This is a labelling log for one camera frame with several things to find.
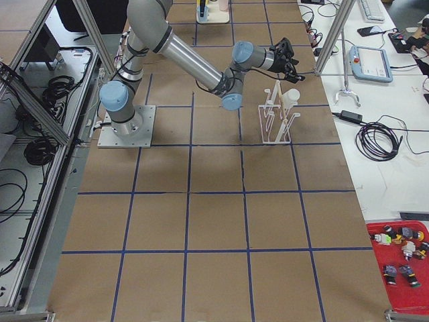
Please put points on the blue teach pendant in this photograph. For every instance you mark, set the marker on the blue teach pendant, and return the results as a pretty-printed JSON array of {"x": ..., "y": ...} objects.
[{"x": 370, "y": 64}]

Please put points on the pink cup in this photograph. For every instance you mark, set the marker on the pink cup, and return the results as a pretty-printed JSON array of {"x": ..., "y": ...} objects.
[{"x": 224, "y": 5}]

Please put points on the red parts tray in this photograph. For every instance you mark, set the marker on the red parts tray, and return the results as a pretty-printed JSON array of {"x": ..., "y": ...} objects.
[{"x": 401, "y": 250}]

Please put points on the cream plastic tray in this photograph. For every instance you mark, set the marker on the cream plastic tray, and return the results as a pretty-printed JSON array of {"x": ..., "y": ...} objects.
[{"x": 212, "y": 14}]

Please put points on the silver reacher grabber tool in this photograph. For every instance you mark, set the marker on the silver reacher grabber tool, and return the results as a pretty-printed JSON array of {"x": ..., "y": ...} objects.
[{"x": 345, "y": 91}]

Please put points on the aluminium frame post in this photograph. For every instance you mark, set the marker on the aluminium frame post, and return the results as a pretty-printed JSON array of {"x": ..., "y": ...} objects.
[{"x": 334, "y": 31}]

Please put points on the white green-lined cup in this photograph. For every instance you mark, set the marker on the white green-lined cup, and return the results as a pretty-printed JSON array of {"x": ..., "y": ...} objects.
[{"x": 290, "y": 99}]

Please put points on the white wire cup rack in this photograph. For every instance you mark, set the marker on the white wire cup rack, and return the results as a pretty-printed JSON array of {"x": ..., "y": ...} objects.
[{"x": 275, "y": 122}]

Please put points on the black smartphone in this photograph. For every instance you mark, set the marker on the black smartphone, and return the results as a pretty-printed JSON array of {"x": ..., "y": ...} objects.
[{"x": 370, "y": 31}]

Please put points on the black power adapter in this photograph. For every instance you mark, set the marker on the black power adapter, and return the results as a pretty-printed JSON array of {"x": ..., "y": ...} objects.
[{"x": 351, "y": 117}]

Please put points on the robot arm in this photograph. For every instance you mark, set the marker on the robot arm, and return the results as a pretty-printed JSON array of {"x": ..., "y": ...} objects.
[{"x": 150, "y": 31}]

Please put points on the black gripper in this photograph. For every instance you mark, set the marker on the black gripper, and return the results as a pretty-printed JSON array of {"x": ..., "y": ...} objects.
[{"x": 277, "y": 64}]

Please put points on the light blue cup right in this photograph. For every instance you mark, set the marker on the light blue cup right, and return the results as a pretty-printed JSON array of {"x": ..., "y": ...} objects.
[{"x": 202, "y": 13}]

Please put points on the white keyboard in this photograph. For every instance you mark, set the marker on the white keyboard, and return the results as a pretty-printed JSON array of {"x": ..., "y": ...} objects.
[{"x": 371, "y": 11}]

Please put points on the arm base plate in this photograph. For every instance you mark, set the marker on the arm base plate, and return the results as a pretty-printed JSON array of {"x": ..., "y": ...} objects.
[{"x": 135, "y": 133}]

